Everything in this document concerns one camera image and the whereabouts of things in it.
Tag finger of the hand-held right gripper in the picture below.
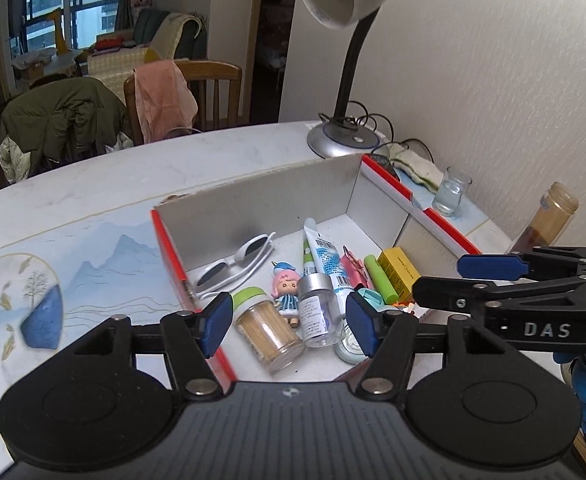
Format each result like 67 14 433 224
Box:
457 246 586 281
412 272 586 321

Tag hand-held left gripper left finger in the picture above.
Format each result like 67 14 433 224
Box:
75 291 234 401

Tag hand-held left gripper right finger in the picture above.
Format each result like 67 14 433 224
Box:
347 291 516 401

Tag small teal case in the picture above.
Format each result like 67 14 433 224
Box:
357 287 386 307

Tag small round glass jar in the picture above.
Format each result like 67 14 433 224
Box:
334 317 374 365

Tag small clear bottle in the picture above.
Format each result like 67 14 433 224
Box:
298 272 346 348

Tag green lip balm tube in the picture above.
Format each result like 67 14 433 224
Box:
364 255 398 306

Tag green-lidded toothpick jar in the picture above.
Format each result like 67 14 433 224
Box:
232 286 306 376

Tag pink binder clip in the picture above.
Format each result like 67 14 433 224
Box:
341 245 374 291

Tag small yellow box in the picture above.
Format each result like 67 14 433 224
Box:
377 247 421 300

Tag white sunglasses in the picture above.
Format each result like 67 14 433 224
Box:
193 231 278 301

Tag white blue cream tube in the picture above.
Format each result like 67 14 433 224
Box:
303 217 356 297

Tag pink-haired doll figure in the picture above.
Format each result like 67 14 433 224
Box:
271 261 304 330

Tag small green white tube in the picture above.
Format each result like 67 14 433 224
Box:
301 240 318 277

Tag red cardboard box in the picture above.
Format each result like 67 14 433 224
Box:
150 152 482 391

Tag person's right hand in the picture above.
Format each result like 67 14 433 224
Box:
554 354 586 433

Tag tall jar brown contents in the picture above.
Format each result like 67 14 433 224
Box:
505 181 580 256

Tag clear glass cup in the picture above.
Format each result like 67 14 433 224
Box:
432 166 474 218

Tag pale green cloth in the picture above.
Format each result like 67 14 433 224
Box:
389 142 446 194

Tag blue mountain print table mat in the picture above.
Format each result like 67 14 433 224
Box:
0 187 494 436

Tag wooden dining chair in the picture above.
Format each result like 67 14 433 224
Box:
124 60 244 145

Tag pink cloth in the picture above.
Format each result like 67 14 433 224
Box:
134 59 198 142

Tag olive green jacket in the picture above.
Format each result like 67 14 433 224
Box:
2 77 134 171

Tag white quilted jacket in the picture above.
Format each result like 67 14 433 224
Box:
0 135 31 184

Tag dark green sofa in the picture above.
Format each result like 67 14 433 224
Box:
87 7 208 86

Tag cream sofa blanket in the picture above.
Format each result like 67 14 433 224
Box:
150 11 206 61

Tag yellow giraffe toy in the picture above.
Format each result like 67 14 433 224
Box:
48 7 76 56

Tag black power cable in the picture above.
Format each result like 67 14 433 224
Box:
318 100 438 161

